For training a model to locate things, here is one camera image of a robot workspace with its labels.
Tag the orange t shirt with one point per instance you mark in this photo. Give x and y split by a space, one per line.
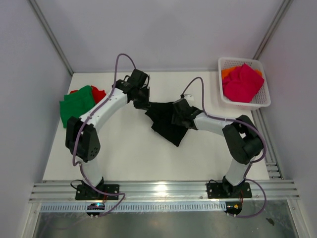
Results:
226 72

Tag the black t shirt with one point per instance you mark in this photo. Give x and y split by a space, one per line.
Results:
161 115

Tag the aluminium front rail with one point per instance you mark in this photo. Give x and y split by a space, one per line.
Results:
161 191

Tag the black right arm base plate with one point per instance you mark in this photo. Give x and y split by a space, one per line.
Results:
215 191

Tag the grey slotted cable duct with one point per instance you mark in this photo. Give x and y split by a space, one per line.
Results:
123 207

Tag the white plastic basket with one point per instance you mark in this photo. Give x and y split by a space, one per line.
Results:
262 98

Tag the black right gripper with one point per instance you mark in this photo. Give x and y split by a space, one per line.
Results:
175 120

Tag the pink t shirt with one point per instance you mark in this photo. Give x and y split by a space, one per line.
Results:
242 84

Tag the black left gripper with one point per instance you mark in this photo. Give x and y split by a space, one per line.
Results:
145 104

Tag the right rear frame post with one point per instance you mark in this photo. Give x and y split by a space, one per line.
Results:
277 19

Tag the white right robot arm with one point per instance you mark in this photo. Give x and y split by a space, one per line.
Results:
243 140

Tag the frame post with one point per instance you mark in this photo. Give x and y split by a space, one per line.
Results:
49 33
277 19

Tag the left rear frame post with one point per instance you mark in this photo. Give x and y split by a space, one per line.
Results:
49 33

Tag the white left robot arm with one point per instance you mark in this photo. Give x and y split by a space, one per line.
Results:
82 133

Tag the green t shirt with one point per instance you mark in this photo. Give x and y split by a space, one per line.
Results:
76 104

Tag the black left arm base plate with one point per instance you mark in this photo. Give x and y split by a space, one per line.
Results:
85 192

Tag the red t shirt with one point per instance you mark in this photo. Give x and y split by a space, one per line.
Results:
97 94

